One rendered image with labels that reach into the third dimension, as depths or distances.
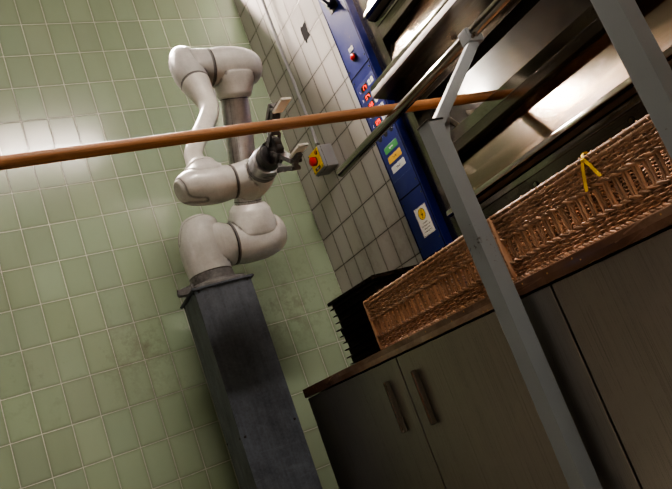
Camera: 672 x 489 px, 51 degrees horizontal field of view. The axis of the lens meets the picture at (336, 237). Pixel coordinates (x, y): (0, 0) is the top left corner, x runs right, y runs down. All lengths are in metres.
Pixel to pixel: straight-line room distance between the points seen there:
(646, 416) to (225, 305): 1.44
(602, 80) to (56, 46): 2.24
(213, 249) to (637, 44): 1.65
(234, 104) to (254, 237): 0.47
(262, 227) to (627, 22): 1.65
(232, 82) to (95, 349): 1.09
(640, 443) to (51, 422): 1.95
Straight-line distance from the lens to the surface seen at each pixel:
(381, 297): 1.94
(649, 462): 1.38
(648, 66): 1.13
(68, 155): 1.64
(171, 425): 2.75
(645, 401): 1.33
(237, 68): 2.50
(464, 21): 2.18
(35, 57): 3.25
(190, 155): 2.11
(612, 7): 1.17
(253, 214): 2.50
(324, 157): 2.91
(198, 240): 2.44
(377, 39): 2.64
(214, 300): 2.35
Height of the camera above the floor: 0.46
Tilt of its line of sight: 14 degrees up
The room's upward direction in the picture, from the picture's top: 21 degrees counter-clockwise
